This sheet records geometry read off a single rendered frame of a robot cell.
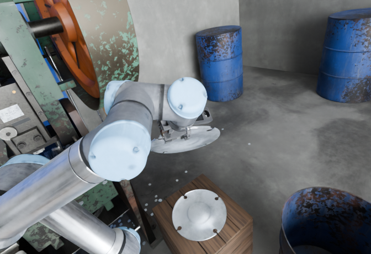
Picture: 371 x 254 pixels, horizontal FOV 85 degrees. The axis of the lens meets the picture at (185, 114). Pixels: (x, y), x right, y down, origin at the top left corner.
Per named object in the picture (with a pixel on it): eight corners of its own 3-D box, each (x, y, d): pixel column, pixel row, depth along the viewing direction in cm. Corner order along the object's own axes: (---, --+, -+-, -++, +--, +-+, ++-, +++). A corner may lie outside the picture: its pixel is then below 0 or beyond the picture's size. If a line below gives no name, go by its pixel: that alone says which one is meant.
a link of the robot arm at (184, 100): (165, 71, 38) (210, 75, 39) (163, 94, 48) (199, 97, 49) (163, 111, 36) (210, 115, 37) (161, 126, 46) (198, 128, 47)
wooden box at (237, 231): (253, 252, 120) (253, 217, 102) (203, 305, 103) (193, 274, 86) (208, 206, 150) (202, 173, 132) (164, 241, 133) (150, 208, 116)
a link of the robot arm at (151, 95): (94, 95, 33) (163, 100, 34) (111, 73, 42) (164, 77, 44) (99, 135, 37) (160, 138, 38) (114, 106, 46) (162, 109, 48)
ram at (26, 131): (54, 141, 91) (15, 80, 76) (15, 160, 84) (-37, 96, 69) (46, 128, 103) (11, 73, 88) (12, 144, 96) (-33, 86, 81)
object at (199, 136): (233, 133, 85) (233, 131, 85) (185, 122, 64) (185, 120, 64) (185, 154, 101) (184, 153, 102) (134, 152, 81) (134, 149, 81)
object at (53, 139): (63, 143, 99) (57, 135, 96) (15, 168, 89) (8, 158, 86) (55, 132, 110) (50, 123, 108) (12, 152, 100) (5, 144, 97)
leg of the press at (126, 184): (166, 236, 136) (122, 126, 91) (152, 250, 130) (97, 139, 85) (110, 171, 200) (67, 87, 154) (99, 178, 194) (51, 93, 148)
